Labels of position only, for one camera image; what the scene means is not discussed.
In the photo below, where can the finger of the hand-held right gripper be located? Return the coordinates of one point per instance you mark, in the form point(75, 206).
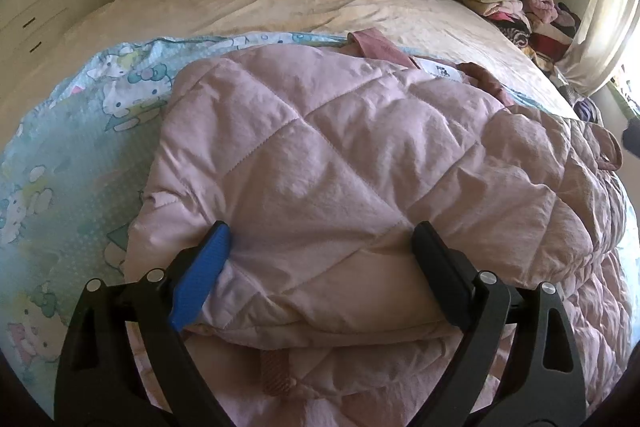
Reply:
point(632, 132)

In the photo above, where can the cream curtain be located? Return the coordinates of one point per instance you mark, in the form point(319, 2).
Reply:
point(605, 17)

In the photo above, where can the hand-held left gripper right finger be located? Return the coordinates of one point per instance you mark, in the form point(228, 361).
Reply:
point(445, 272)

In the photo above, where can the blue cartoon print blanket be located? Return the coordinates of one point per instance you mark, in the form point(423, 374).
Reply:
point(75, 147)

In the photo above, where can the pink quilted jacket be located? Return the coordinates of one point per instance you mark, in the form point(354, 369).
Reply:
point(350, 147)

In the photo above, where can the green sill cover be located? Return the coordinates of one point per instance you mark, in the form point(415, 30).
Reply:
point(627, 101)

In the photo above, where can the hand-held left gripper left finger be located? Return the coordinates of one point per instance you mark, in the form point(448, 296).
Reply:
point(200, 277)

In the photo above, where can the bed with beige sheet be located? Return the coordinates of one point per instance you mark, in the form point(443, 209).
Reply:
point(300, 12)

